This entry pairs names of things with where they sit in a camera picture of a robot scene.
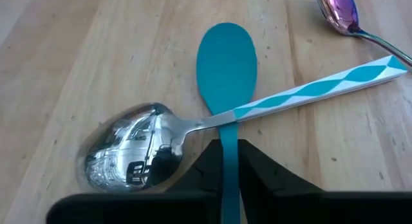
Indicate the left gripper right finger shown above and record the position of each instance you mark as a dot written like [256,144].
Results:
[289,208]

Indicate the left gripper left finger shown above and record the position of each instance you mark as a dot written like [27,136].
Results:
[161,208]

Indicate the teal silicone spoon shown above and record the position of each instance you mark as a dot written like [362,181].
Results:
[225,69]

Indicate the iridescent rainbow metal spoon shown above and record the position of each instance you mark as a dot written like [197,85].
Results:
[339,10]

